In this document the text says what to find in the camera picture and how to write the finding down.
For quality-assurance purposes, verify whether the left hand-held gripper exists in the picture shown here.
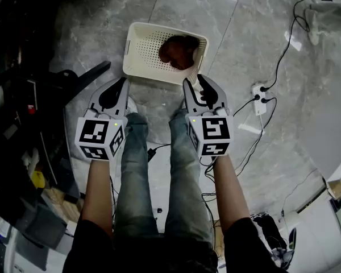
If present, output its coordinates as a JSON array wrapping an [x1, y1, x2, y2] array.
[[74, 77, 131, 162]]

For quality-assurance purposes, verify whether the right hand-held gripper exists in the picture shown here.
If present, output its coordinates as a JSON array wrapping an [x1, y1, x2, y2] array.
[[182, 74, 234, 157]]

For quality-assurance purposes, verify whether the dark red cloth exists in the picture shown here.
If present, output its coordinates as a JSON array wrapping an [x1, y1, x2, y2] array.
[[158, 35, 201, 71]]

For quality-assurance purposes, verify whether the white plastic basket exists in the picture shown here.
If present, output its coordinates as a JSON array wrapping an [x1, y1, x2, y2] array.
[[122, 21, 210, 86]]

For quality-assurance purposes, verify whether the person's right forearm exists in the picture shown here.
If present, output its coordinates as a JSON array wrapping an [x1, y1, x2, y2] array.
[[212, 155, 252, 236]]

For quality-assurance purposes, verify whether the person's left forearm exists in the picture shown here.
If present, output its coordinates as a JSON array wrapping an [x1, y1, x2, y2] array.
[[81, 159, 116, 238]]

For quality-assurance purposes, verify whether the person's left white shoe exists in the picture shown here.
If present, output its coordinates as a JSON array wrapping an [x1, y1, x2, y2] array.
[[124, 93, 138, 116]]

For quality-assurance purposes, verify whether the white power strip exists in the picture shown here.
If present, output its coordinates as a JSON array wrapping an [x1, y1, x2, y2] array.
[[251, 82, 268, 117]]

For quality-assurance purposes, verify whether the person's left leg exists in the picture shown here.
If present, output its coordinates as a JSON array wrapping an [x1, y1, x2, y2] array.
[[113, 112, 160, 237]]

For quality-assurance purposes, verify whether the person's leg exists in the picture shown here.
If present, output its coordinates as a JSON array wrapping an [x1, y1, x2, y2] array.
[[164, 109, 215, 245], [113, 112, 160, 237]]

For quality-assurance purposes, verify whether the person's right leg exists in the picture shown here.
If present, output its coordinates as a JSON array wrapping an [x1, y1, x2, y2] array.
[[164, 109, 215, 245]]

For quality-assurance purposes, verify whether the white plastic bag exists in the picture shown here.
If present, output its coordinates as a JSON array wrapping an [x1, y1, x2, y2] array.
[[303, 0, 341, 47]]

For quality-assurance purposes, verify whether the person's black shirt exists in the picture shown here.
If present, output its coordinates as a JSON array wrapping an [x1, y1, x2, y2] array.
[[61, 217, 288, 273]]

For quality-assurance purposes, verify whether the black power cable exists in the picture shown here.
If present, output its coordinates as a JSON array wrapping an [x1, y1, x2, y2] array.
[[261, 0, 341, 92], [233, 96, 278, 177]]

